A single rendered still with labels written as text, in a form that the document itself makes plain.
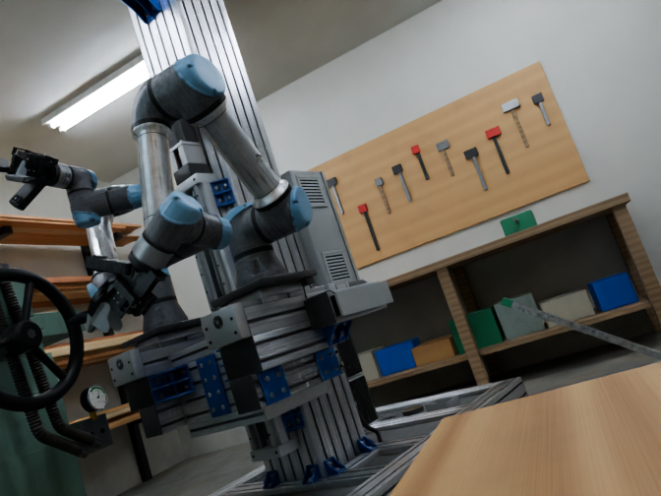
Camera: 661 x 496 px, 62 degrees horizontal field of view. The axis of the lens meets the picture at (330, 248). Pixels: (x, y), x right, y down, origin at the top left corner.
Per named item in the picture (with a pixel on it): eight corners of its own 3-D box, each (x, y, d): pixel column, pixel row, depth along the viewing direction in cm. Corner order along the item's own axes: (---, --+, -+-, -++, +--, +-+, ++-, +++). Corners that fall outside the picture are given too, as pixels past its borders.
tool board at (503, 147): (589, 179, 364) (539, 59, 377) (329, 279, 437) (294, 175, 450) (589, 180, 368) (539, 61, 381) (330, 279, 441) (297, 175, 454)
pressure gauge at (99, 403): (93, 420, 130) (85, 387, 132) (82, 424, 132) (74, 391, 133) (113, 413, 136) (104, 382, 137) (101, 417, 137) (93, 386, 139)
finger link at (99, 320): (91, 348, 113) (115, 315, 111) (75, 329, 115) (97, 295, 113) (102, 346, 116) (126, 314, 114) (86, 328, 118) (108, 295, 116)
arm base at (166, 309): (172, 330, 197) (165, 303, 198) (198, 319, 188) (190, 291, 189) (135, 339, 185) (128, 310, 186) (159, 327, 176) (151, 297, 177)
